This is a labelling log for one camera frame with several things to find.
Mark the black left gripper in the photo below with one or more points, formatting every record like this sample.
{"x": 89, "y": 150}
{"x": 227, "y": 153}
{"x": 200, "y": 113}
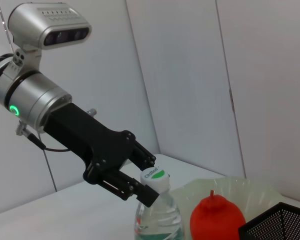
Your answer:
{"x": 90, "y": 140}

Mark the clear green-label water bottle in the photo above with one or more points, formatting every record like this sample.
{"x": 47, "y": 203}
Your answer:
{"x": 157, "y": 215}

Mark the red-orange toy orange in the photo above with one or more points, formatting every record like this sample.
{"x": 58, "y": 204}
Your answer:
{"x": 217, "y": 217}

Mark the pale green glass fruit plate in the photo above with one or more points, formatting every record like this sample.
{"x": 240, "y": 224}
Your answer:
{"x": 252, "y": 195}

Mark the black mesh pen holder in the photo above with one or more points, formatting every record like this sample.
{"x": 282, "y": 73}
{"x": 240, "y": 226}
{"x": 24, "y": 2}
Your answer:
{"x": 277, "y": 225}

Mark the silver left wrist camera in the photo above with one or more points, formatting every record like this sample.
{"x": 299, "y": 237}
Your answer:
{"x": 47, "y": 25}

